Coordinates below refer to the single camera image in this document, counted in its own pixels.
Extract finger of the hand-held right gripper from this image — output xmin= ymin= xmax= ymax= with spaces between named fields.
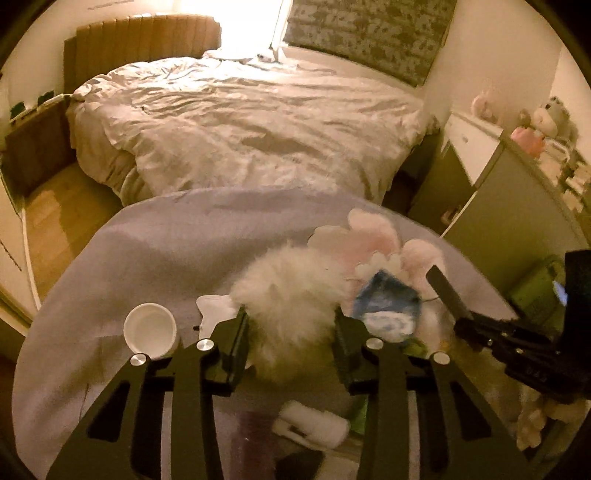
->
xmin=425 ymin=267 xmax=472 ymax=324

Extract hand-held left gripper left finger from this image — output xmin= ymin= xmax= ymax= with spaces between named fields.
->
xmin=46 ymin=308 xmax=252 ymax=480

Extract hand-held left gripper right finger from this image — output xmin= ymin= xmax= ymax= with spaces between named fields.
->
xmin=333 ymin=309 xmax=532 ymax=480

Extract white tissue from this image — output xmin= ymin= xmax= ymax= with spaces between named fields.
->
xmin=196 ymin=295 xmax=236 ymax=337

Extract blue plastic packet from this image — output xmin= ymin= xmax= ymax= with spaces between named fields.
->
xmin=353 ymin=270 xmax=423 ymax=342

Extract white fluffy ball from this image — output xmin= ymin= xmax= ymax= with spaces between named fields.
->
xmin=229 ymin=242 xmax=352 ymax=384

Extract white paper cup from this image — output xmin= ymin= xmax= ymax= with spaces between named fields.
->
xmin=124 ymin=302 xmax=181 ymax=361

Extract green floor appliance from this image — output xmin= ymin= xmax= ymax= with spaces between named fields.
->
xmin=508 ymin=254 xmax=568 ymax=324

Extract white cabinet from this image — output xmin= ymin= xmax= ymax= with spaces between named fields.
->
xmin=409 ymin=111 xmax=591 ymax=259

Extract pink plush toy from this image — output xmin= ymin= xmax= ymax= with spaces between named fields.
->
xmin=510 ymin=127 xmax=546 ymax=158

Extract pink desk fan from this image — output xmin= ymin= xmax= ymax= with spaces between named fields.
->
xmin=471 ymin=90 xmax=497 ymax=123

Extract grey white plush toy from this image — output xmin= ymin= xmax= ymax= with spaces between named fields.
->
xmin=531 ymin=97 xmax=578 ymax=139

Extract bed with white duvet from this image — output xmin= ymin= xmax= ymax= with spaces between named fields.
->
xmin=67 ymin=53 xmax=439 ymax=206

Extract patterned window blind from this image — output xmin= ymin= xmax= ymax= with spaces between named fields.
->
xmin=283 ymin=0 xmax=458 ymax=88

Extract wooden nightstand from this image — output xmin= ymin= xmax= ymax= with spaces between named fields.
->
xmin=2 ymin=95 xmax=77 ymax=199

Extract brown padded headboard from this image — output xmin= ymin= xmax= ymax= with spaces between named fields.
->
xmin=64 ymin=14 xmax=222 ymax=93

